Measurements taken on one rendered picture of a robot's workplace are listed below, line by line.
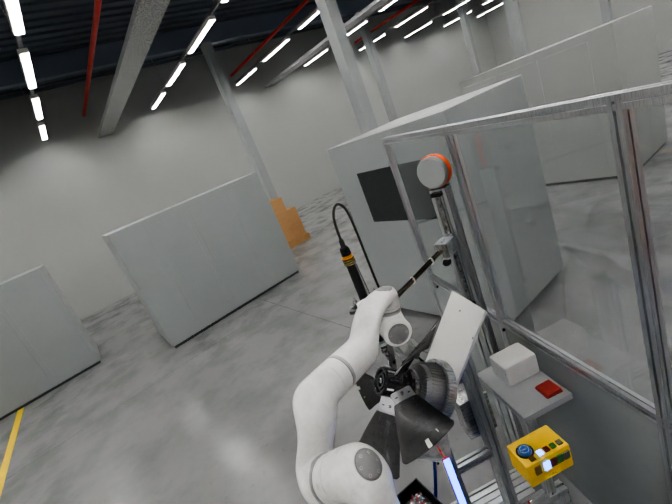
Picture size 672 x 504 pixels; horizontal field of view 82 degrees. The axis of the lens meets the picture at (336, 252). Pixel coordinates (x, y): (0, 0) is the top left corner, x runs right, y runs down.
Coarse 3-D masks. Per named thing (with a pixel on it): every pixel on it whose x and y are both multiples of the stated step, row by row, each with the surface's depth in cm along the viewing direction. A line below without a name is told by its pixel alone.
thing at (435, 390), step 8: (416, 368) 165; (424, 368) 163; (432, 368) 162; (440, 368) 165; (424, 376) 159; (432, 376) 158; (440, 376) 161; (424, 384) 158; (432, 384) 157; (440, 384) 157; (424, 392) 156; (432, 392) 156; (440, 392) 157; (432, 400) 156; (440, 400) 156; (440, 408) 156
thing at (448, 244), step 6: (444, 234) 186; (450, 234) 183; (438, 240) 184; (444, 240) 181; (450, 240) 179; (438, 246) 179; (444, 246) 177; (450, 246) 179; (456, 246) 182; (444, 252) 179; (450, 252) 178
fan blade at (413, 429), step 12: (420, 396) 149; (396, 408) 148; (408, 408) 145; (420, 408) 143; (432, 408) 141; (396, 420) 144; (408, 420) 141; (420, 420) 139; (432, 420) 136; (444, 420) 133; (408, 432) 138; (420, 432) 135; (432, 432) 132; (444, 432) 130; (408, 444) 135; (420, 444) 132; (432, 444) 129; (408, 456) 132
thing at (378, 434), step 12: (372, 420) 162; (384, 420) 159; (372, 432) 160; (384, 432) 158; (396, 432) 156; (372, 444) 159; (384, 444) 156; (396, 444) 155; (384, 456) 155; (396, 456) 153; (396, 468) 151
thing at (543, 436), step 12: (540, 432) 129; (552, 432) 127; (516, 444) 128; (528, 444) 126; (540, 444) 125; (564, 444) 122; (516, 456) 124; (528, 456) 122; (540, 456) 121; (552, 456) 121; (516, 468) 128; (528, 468) 120; (552, 468) 122; (564, 468) 123; (528, 480) 122; (540, 480) 122
